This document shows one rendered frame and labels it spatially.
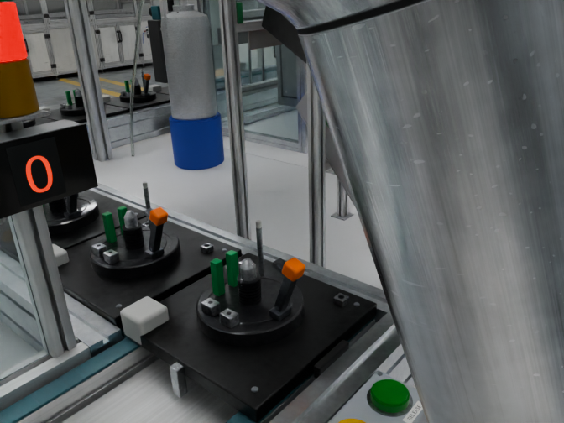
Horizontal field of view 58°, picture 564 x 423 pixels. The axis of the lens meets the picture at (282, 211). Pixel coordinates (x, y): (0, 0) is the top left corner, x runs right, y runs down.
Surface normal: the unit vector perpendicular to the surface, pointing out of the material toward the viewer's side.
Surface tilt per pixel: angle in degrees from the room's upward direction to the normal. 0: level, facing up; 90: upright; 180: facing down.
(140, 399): 0
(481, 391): 99
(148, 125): 90
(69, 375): 0
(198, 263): 0
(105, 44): 90
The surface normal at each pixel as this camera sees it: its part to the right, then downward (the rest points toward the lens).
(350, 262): -0.04, -0.91
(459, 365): -0.62, 0.50
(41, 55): 0.68, 0.28
